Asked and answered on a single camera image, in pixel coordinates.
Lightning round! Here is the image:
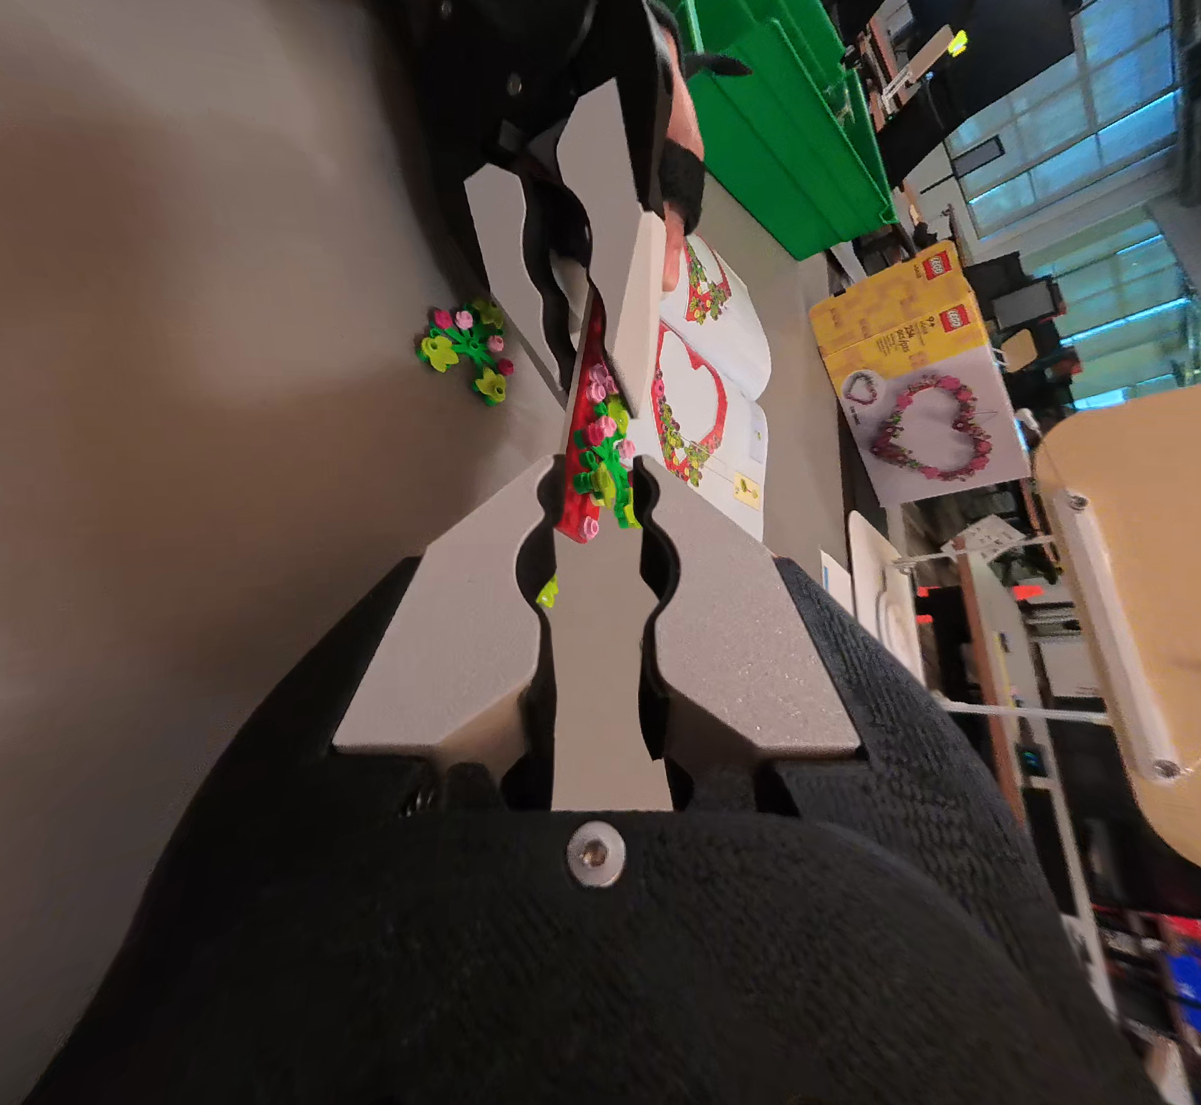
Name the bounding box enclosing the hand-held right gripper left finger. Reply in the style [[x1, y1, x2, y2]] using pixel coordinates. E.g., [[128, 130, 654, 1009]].
[[331, 455, 565, 759]]

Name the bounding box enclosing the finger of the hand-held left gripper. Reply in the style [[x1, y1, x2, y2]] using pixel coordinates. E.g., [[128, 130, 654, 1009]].
[[463, 162, 594, 394], [554, 78, 669, 420]]

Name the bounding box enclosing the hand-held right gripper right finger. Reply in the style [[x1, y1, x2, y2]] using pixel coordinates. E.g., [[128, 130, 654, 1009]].
[[633, 456, 862, 763]]

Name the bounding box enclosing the red lego heart with flowers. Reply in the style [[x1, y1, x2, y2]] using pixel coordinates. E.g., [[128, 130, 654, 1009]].
[[554, 293, 648, 545]]

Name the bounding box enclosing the small lego flower cluster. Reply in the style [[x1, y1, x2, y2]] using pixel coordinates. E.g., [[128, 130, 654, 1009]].
[[415, 298, 515, 409]]

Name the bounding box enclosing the lego instruction booklet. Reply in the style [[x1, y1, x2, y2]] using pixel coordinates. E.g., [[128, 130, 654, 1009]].
[[652, 233, 776, 544]]

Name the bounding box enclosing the yellow lego set box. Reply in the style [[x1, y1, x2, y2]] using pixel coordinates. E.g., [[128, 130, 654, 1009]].
[[808, 241, 1032, 508]]

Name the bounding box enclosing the person's left hand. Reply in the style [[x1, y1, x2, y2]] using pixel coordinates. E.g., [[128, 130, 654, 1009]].
[[659, 59, 706, 294]]

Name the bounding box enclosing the white plastic tray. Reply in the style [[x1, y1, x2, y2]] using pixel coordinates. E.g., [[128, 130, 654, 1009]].
[[846, 510, 929, 687]]

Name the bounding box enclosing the green plastic bin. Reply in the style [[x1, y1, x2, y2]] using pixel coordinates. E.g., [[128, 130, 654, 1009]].
[[641, 0, 897, 263]]

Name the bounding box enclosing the light wooden chair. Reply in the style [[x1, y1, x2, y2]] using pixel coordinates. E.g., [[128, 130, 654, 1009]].
[[1031, 387, 1201, 869]]

